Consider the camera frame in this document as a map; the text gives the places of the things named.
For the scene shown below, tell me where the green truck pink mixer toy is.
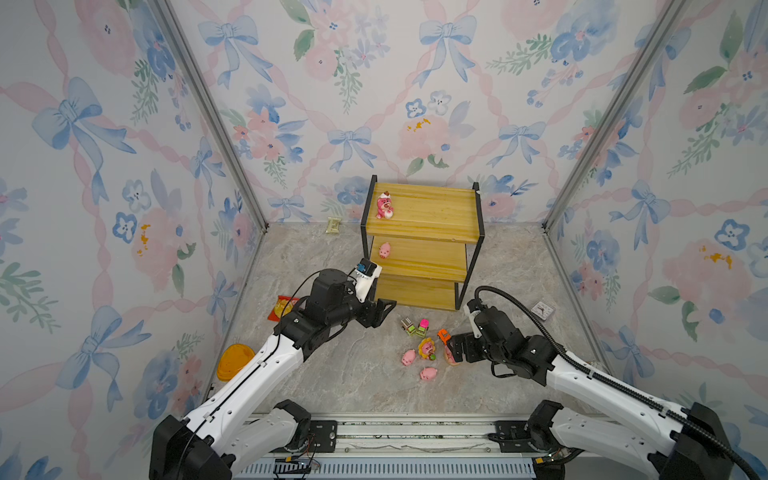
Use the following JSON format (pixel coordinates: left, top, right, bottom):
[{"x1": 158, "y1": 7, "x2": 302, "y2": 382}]
[{"x1": 416, "y1": 319, "x2": 430, "y2": 337}]

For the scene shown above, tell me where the orange bowl left side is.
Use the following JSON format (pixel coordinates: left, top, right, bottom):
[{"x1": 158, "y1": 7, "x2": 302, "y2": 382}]
[{"x1": 216, "y1": 343, "x2": 255, "y2": 382}]

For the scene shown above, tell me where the small green packet by wall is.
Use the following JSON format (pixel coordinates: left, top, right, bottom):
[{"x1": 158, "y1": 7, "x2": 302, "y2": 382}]
[{"x1": 325, "y1": 217, "x2": 341, "y2": 235}]

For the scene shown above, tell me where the pink pig toy upper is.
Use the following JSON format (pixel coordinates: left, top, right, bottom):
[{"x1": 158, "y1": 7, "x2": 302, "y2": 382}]
[{"x1": 401, "y1": 349, "x2": 418, "y2": 366}]

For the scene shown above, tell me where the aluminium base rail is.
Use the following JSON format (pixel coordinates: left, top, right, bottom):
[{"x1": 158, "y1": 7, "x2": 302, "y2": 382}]
[{"x1": 227, "y1": 413, "x2": 679, "y2": 480}]

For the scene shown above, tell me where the pink bear on round base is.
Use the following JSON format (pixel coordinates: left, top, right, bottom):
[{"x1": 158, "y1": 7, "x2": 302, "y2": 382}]
[{"x1": 444, "y1": 346, "x2": 459, "y2": 366}]

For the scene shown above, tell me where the red and green toy truck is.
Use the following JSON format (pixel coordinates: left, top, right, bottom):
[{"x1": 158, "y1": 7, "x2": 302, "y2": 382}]
[{"x1": 401, "y1": 318, "x2": 416, "y2": 335}]

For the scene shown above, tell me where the pink pig toy lower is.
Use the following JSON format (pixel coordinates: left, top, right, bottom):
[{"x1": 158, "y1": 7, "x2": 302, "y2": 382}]
[{"x1": 419, "y1": 367, "x2": 438, "y2": 381}]

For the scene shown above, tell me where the pink bear yellow flower figure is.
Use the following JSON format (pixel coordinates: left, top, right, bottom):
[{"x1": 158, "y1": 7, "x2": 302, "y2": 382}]
[{"x1": 418, "y1": 338, "x2": 437, "y2": 361}]

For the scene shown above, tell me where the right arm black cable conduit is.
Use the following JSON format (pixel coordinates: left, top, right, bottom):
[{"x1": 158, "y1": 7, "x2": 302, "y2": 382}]
[{"x1": 473, "y1": 285, "x2": 763, "y2": 480}]

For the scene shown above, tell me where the small white alarm clock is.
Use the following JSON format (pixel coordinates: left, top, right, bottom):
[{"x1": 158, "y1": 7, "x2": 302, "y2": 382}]
[{"x1": 531, "y1": 301, "x2": 555, "y2": 321}]

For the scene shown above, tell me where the pink pig toy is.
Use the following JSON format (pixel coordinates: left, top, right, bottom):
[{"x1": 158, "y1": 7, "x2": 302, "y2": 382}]
[
  {"x1": 401, "y1": 349, "x2": 418, "y2": 366},
  {"x1": 419, "y1": 367, "x2": 438, "y2": 381}
]

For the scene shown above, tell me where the pink pig on middle shelf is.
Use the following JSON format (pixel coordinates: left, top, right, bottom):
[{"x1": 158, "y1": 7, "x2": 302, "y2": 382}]
[{"x1": 379, "y1": 242, "x2": 392, "y2": 259}]

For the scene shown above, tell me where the orange toy truck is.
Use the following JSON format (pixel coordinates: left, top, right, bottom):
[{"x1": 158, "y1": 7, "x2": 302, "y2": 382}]
[{"x1": 438, "y1": 329, "x2": 451, "y2": 344}]

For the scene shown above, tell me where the red yellow snack packet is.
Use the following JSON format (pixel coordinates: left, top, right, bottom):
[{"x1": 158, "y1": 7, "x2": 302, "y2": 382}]
[{"x1": 267, "y1": 295, "x2": 299, "y2": 322}]

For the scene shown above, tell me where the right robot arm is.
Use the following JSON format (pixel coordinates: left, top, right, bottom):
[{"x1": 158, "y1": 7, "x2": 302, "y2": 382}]
[{"x1": 448, "y1": 300, "x2": 736, "y2": 479}]

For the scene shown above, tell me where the pink bear strawberry hat figure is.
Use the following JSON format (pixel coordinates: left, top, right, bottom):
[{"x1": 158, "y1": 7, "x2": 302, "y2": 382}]
[{"x1": 376, "y1": 191, "x2": 394, "y2": 220}]

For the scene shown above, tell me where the wooden shelf black metal frame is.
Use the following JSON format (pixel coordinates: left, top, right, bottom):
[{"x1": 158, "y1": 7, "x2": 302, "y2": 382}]
[{"x1": 360, "y1": 175, "x2": 485, "y2": 311}]

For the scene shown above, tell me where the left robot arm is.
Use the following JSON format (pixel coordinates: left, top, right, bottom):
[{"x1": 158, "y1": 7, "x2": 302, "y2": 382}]
[{"x1": 148, "y1": 259, "x2": 397, "y2": 479}]

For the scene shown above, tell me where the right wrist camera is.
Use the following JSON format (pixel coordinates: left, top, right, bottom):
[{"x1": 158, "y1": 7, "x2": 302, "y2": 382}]
[{"x1": 463, "y1": 299, "x2": 484, "y2": 339}]

